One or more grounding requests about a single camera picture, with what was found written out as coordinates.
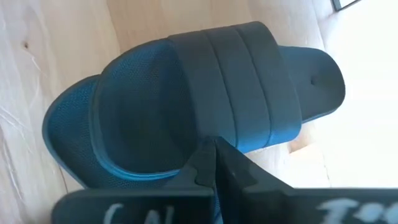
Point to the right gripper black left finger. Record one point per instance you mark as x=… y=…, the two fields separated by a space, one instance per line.
x=130 y=208

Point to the black slide sandal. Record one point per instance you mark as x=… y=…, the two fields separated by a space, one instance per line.
x=248 y=77

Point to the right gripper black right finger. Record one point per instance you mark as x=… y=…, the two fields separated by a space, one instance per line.
x=280 y=205

